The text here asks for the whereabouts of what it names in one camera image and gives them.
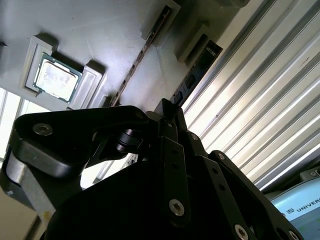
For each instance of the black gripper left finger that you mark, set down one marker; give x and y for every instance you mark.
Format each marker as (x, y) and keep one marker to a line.
(75, 125)

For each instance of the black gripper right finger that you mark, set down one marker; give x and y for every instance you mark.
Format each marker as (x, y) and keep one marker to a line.
(215, 175)

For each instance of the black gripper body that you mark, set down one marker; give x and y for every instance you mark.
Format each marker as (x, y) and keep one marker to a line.
(112, 212)

